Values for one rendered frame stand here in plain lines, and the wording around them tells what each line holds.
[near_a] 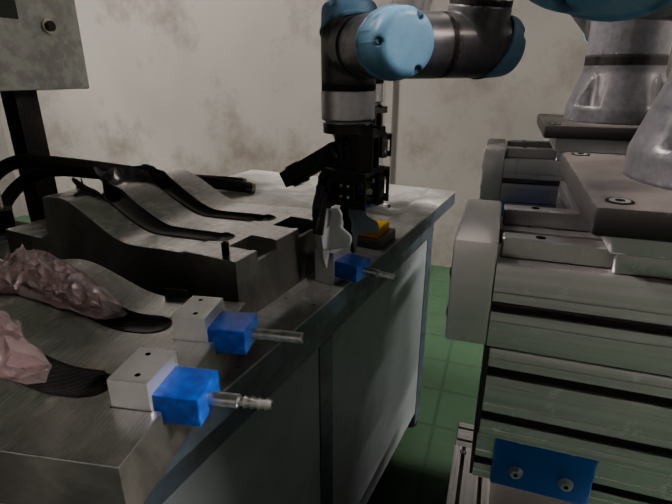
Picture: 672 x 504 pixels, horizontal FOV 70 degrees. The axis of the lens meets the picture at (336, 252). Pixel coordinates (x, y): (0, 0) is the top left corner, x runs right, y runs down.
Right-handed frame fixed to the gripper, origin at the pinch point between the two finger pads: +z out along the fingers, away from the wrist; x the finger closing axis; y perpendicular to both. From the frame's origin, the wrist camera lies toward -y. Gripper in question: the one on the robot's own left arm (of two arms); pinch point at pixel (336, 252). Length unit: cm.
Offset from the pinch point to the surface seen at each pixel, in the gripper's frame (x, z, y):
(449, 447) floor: 61, 85, 3
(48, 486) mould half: -48.4, 2.1, 6.7
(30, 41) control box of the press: 5, -34, -93
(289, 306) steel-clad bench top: -11.8, 4.6, -0.1
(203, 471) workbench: -30.5, 18.8, 1.0
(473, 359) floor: 113, 84, -8
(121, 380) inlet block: -41.7, -3.5, 7.2
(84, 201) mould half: -21.2, -8.2, -32.2
